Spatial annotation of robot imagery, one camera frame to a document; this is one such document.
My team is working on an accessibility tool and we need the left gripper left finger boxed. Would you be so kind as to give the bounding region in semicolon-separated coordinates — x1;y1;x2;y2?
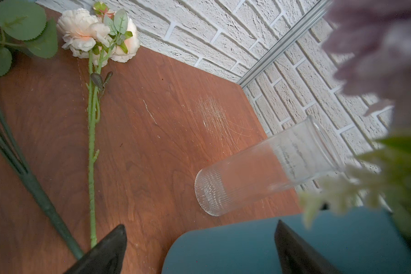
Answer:
65;224;127;274

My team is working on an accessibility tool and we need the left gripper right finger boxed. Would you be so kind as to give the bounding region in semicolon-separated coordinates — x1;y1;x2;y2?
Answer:
274;220;340;274

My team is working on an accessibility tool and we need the blue ceramic vase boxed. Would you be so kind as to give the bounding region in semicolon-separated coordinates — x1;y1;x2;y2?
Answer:
162;207;411;274

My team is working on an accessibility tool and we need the clear ribbed glass vase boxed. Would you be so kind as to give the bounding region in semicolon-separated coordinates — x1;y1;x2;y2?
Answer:
194;115;344;216

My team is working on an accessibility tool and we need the pink white hydrangea bouquet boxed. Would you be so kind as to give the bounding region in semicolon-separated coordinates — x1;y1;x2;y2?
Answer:
300;1;411;249

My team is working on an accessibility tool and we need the dusty blue hydrangea flower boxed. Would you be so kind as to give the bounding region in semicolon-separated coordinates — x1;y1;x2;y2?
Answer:
0;0;84;260

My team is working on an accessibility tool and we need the small pink rose stem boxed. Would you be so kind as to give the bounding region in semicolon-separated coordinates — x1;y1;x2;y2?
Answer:
57;1;140;247

